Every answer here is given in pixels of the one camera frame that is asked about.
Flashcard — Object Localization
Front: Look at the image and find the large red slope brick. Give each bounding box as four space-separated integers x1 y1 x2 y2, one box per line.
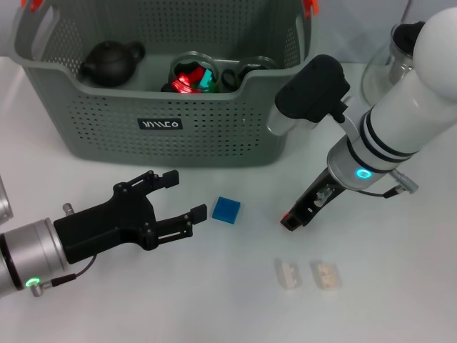
173 73 194 94

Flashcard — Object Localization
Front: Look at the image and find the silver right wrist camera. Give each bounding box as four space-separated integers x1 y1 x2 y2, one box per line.
266 54 353 136

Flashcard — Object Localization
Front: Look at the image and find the blue square brick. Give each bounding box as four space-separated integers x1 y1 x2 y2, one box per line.
211 196 241 225

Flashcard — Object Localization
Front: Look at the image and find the glass pitcher black handle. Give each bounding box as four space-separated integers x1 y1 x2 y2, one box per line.
361 21 426 104

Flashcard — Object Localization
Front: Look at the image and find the beige studded brick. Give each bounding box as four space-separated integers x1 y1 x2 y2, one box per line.
309 260 342 289

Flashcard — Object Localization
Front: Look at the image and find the right gripper cable connector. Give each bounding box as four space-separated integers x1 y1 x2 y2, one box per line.
356 169 421 199

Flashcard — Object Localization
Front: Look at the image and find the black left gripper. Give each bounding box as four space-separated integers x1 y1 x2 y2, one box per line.
52 169 209 265

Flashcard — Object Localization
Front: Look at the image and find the white translucent brick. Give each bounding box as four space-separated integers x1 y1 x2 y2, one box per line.
273 257 301 289

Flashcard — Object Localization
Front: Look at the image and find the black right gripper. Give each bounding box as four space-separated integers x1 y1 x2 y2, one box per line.
281 167 350 232

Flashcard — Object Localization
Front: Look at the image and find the black clay teapot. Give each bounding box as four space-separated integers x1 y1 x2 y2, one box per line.
78 40 146 88

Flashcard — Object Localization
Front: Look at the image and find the cyan square brick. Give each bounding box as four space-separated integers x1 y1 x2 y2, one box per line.
199 69 215 90

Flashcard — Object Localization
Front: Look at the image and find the grey perforated storage bin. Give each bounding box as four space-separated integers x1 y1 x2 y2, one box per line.
10 0 321 169

